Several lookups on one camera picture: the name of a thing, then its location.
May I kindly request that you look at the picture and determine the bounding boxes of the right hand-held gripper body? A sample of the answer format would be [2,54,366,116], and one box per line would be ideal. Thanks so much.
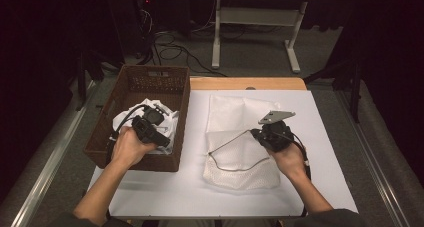
[258,110,296,153]

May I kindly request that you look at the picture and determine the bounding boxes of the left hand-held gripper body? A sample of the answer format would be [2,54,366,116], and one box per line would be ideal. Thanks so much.
[131,103,172,148]

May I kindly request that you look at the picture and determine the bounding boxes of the white shirt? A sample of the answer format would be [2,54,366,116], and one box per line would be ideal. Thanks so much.
[112,98,180,155]

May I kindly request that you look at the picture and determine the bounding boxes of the white mesh laundry bag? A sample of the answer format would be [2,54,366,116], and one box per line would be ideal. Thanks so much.
[202,94,283,191]

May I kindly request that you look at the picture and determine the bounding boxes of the brown woven basket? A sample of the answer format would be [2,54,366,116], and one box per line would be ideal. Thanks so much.
[83,64,191,173]

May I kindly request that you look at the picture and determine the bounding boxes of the person's left hand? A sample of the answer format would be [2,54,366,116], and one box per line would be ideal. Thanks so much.
[111,126,158,170]

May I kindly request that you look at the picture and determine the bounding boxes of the person's right hand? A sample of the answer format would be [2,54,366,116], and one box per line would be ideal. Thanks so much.
[265,142,308,183]

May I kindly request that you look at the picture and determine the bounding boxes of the white table board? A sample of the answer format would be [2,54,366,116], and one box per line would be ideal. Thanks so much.
[88,89,359,219]

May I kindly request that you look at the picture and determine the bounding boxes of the dark metal stand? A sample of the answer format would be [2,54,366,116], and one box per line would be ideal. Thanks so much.
[74,50,104,112]
[303,58,364,123]

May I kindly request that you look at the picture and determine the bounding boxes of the person's dark right sleeve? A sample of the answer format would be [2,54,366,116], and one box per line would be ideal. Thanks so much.
[293,208,368,227]

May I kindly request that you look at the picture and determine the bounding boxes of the white-legged desk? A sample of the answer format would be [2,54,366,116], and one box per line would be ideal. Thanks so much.
[211,0,354,74]

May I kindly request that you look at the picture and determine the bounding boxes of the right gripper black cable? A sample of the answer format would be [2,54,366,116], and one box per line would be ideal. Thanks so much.
[283,130,313,181]

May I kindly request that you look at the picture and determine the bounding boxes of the black floor cables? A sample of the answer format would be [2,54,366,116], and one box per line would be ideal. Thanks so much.
[134,6,228,78]

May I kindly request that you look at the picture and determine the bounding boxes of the metal floor rail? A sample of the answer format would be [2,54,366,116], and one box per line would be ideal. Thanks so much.
[336,90,411,227]
[11,80,98,227]

